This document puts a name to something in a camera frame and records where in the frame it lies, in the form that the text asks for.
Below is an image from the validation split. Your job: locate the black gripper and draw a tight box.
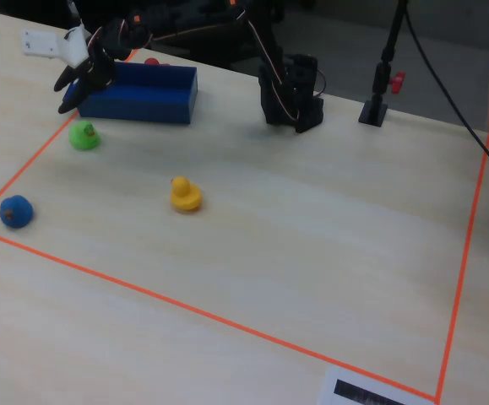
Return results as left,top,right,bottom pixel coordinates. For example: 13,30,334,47
53,19,153,115

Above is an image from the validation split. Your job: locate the green rubber duck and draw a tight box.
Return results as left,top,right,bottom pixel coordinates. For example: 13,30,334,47
68,120,101,152

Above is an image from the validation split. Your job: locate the blue plastic box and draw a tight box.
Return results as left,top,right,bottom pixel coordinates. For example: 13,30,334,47
62,61,198,126

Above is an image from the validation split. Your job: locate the blue rubber duck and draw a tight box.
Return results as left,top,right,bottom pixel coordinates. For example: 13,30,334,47
0,194,35,230

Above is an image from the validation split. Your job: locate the yellow rubber duck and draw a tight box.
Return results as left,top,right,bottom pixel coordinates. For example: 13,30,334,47
169,175,204,213

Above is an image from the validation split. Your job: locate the orange tape strip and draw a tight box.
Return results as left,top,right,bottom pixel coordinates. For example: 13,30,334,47
0,49,140,225
435,132,489,404
0,226,438,402

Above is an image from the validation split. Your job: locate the red clamp knob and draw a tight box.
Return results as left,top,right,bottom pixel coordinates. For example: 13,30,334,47
388,70,407,95

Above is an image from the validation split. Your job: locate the white paper with black bar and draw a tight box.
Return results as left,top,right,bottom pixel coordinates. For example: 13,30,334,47
317,364,436,405

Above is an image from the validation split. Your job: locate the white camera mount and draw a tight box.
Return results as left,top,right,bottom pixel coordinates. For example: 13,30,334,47
20,24,92,68

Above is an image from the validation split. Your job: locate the black camera stand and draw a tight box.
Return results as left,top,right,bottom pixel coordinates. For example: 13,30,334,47
357,0,410,128

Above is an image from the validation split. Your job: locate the thick black stand cable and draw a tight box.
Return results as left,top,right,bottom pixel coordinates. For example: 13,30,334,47
403,6,489,187

